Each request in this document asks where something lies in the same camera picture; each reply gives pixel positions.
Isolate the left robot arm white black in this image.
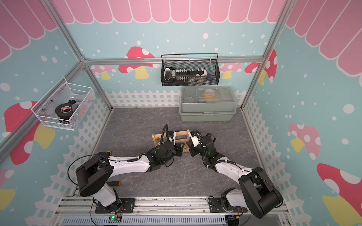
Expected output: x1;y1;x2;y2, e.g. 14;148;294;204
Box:
72;125;184;214

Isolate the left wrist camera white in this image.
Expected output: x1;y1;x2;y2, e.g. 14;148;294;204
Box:
167;131;177;144

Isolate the wooden jewelry display stand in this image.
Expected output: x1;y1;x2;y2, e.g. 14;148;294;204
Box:
152;130;189;153

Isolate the white black device in basket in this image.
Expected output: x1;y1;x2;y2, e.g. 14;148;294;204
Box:
161;67;208;85

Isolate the green plastic storage box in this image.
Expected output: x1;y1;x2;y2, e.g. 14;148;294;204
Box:
179;86;238;122

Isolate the black wire mesh basket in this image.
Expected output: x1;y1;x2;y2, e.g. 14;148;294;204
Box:
160;53;220;86

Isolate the yellow item in box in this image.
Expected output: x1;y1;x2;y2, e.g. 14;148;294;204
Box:
202;89;216;100

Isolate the white wire basket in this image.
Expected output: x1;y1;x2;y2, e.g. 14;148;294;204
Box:
31;78;96;131

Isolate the yellow black screwdriver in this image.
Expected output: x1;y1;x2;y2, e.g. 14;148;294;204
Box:
109;181;122;187

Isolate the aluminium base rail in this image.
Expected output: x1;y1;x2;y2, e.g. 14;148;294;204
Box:
50;196;293;226

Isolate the green circuit board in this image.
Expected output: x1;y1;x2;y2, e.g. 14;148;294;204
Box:
108;216;122;224

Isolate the black tape roll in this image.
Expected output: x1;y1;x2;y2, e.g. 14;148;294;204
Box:
55;103;74;120

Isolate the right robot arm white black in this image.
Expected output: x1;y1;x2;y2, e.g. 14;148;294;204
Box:
187;130;284;218

